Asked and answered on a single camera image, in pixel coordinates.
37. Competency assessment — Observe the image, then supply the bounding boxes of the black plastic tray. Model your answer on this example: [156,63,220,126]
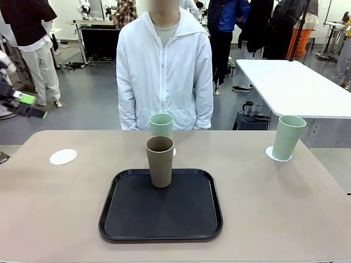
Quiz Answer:
[98,168,224,244]

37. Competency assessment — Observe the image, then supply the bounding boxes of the black stand pole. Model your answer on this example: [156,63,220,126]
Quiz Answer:
[286,0,310,61]

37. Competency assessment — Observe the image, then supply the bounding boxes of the white background table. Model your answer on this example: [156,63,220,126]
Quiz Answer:
[235,58,351,120]

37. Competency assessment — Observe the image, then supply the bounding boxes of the black step stool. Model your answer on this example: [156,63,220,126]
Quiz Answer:
[232,111,272,130]

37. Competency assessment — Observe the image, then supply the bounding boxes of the bystander in grey trousers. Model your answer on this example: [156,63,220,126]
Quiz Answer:
[333,13,351,90]

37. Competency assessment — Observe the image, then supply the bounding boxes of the person in white jacket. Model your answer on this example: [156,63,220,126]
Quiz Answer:
[115,0,214,131]

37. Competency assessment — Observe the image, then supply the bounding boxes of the white standing desk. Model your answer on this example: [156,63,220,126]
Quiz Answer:
[315,19,347,60]

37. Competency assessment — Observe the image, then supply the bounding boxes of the bystander in blue jacket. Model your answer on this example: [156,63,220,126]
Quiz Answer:
[207,0,252,95]

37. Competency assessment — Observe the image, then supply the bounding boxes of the black cabinet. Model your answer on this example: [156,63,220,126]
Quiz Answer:
[80,26,121,64]

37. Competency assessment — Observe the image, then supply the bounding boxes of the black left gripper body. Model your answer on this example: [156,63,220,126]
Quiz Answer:
[0,81,17,110]

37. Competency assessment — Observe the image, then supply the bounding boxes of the black and silver mug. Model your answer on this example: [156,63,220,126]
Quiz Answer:
[242,100,254,116]

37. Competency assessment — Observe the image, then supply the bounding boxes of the pale green tall cup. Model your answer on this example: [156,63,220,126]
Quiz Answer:
[149,112,176,158]
[271,115,307,161]

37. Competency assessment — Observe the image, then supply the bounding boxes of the bystander in grey jacket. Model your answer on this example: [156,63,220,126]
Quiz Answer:
[270,0,305,60]

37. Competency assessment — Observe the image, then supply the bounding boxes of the small white background robot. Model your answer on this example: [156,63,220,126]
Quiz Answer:
[77,0,92,20]

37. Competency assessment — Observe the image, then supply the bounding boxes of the black cable pile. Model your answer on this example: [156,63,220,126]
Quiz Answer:
[63,61,93,71]

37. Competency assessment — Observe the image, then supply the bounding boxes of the person's left forearm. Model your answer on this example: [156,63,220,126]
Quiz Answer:
[194,90,214,129]

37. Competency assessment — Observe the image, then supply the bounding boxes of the brown tall cup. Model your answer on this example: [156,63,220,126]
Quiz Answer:
[145,135,176,188]

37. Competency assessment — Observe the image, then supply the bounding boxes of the bystander in plaid shirt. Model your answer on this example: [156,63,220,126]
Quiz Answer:
[114,0,139,30]

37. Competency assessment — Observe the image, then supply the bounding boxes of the bystander in beige trousers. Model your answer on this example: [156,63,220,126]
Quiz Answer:
[0,0,61,107]

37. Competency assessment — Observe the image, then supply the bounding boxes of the bystander in black jacket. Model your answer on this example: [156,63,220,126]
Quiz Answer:
[237,0,275,93]

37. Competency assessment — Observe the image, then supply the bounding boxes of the green cart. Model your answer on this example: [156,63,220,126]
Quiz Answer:
[227,56,238,78]

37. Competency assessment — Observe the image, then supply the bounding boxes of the person's right forearm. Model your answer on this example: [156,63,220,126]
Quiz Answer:
[117,90,138,131]

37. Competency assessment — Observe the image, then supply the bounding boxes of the bystander in orange trousers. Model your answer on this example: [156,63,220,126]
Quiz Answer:
[287,5,320,58]

